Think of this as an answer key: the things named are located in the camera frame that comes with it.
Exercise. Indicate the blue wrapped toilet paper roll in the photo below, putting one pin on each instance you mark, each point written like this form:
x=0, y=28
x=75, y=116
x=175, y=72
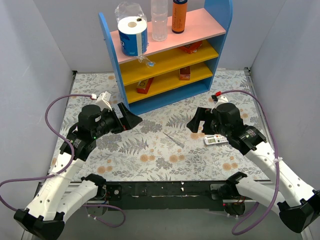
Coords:
x=132, y=27

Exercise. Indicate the blue shelf unit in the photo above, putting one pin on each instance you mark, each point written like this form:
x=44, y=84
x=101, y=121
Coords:
x=209, y=24

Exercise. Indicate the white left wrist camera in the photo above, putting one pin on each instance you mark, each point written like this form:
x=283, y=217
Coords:
x=103, y=101

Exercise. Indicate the clear plastic water bottle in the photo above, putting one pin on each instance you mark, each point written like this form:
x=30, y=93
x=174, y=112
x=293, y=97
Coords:
x=159, y=19

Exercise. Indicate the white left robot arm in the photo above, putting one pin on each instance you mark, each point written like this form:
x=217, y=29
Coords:
x=45, y=216

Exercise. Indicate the small white display remote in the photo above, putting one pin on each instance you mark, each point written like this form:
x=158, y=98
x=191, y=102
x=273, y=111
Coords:
x=215, y=140

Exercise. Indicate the orange bottle black cap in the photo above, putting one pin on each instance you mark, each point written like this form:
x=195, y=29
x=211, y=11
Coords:
x=179, y=12

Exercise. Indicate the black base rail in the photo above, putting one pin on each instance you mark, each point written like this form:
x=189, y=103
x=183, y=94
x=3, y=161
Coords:
x=168, y=195

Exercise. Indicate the small plastic wrapper scrap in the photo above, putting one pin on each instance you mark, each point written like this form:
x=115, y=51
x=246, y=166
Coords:
x=144, y=60

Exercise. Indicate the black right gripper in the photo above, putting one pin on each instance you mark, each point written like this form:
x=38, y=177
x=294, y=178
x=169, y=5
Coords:
x=206, y=122

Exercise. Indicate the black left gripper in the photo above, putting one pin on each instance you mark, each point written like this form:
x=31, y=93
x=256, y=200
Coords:
x=121, y=117

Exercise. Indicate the orange box top shelf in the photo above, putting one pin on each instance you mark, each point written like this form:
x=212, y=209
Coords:
x=192, y=47

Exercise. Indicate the orange box shelf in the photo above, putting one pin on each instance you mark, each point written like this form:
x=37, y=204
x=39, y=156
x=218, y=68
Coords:
x=185, y=73
x=192, y=47

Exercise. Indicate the orange box middle shelf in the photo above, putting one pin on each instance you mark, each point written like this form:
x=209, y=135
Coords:
x=185, y=73

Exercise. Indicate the red box lower shelf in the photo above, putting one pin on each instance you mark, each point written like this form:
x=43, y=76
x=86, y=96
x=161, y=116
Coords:
x=143, y=86

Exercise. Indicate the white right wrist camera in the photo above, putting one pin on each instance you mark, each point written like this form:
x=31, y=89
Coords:
x=218, y=99

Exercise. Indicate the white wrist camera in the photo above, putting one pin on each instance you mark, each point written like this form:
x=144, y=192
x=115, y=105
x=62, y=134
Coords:
x=103, y=101
x=218, y=99

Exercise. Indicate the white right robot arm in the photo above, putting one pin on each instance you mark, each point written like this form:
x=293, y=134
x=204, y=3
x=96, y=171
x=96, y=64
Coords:
x=296, y=202

